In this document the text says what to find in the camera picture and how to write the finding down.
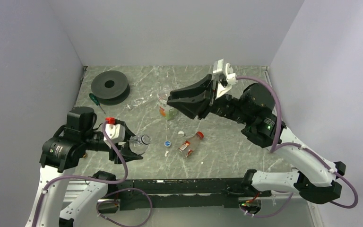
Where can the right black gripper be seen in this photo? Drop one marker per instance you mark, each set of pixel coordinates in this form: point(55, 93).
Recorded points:
point(197, 105)

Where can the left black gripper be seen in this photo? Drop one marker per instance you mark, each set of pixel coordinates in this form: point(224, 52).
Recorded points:
point(129, 154)

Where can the clear bottle black label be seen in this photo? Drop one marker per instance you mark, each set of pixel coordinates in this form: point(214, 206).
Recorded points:
point(139, 144)

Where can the green fruit tea bottle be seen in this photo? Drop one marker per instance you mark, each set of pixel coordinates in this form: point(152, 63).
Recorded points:
point(165, 110)

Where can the blue Pocari Sweat cap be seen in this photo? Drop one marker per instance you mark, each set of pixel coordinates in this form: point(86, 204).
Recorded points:
point(167, 143)

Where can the clear Pocari Sweat bottle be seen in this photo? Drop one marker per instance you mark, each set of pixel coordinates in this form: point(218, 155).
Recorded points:
point(136, 102)

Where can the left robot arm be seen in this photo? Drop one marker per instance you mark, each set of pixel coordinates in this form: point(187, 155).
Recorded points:
point(59, 159)

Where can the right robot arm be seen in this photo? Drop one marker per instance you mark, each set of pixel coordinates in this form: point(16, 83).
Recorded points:
point(315, 178)

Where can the small orange cap bottle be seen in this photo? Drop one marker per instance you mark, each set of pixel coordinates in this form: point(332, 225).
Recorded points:
point(191, 144)

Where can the black filament spool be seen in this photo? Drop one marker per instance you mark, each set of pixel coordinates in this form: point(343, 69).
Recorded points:
point(110, 87)

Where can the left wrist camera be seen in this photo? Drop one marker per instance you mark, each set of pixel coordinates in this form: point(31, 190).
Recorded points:
point(113, 132)

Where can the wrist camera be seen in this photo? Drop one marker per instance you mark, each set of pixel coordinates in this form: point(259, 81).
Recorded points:
point(113, 132)
point(224, 76)

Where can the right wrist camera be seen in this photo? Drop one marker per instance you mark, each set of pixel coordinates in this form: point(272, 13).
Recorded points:
point(224, 76)

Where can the green handled screwdriver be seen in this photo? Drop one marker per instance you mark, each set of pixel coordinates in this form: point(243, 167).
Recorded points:
point(96, 101)

